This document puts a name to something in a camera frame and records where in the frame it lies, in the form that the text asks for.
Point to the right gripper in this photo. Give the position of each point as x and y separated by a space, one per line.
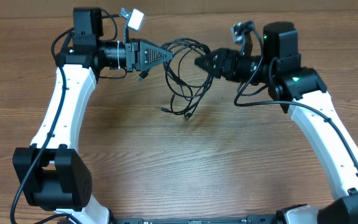
224 64

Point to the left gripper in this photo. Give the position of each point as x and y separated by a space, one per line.
132 56

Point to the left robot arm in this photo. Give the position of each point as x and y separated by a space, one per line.
51 173

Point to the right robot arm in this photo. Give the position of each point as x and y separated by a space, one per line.
303 95

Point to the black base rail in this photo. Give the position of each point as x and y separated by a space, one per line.
250 219

